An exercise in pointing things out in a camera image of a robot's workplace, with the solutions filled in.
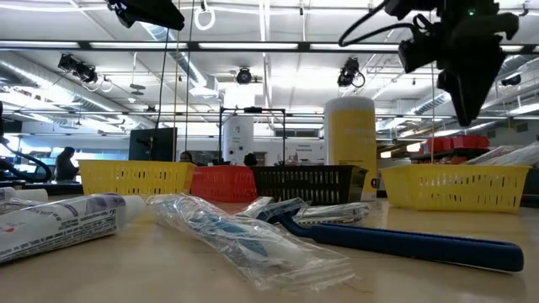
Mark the white blue toothpaste tube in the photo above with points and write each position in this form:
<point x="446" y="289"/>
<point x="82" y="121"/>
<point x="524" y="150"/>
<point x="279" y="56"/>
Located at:
<point x="63" y="223"/>

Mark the yellow canister white lid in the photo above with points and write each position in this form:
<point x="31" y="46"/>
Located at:
<point x="351" y="134"/>

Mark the red plastic basket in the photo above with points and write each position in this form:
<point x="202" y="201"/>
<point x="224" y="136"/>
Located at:
<point x="223" y="183"/>

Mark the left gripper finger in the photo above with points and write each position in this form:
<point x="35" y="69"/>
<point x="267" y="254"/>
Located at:
<point x="156" y="12"/>

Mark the black plastic basket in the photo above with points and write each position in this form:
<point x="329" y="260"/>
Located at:
<point x="307" y="169"/>

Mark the red storage bin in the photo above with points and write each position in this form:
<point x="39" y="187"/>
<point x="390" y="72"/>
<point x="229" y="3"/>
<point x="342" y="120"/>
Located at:
<point x="464" y="142"/>
<point x="483" y="141"/>
<point x="440" y="145"/>

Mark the orange toothbrush in clear wrap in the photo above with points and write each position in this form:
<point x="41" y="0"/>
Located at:
<point x="490" y="155"/>

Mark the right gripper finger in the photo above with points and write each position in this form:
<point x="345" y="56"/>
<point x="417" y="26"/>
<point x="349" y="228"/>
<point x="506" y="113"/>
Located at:
<point x="471" y="88"/>

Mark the white cylindrical tank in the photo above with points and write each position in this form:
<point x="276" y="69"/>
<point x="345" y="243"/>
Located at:
<point x="238" y="139"/>

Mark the dark blue toothbrush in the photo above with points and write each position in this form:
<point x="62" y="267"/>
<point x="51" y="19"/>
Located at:
<point x="421" y="248"/>

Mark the clear small item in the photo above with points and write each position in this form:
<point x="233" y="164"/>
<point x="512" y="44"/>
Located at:
<point x="17" y="206"/>

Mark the person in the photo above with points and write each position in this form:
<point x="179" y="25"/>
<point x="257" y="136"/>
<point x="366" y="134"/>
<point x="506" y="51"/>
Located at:
<point x="186" y="157"/>
<point x="65" y="166"/>
<point x="250" y="159"/>

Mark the yellow plastic basket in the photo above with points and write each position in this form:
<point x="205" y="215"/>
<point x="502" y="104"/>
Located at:
<point x="455" y="169"/>
<point x="135" y="177"/>

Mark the black ceiling camera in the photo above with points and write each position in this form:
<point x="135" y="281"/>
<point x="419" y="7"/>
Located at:
<point x="243" y="76"/>
<point x="78" y="69"/>
<point x="347" y="73"/>
<point x="510" y="80"/>

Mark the black rig frame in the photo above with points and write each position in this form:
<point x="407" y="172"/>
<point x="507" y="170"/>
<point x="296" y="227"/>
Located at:
<point x="252" y="110"/>

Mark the black monitor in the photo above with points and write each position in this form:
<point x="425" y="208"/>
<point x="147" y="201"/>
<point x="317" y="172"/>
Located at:
<point x="143" y="147"/>

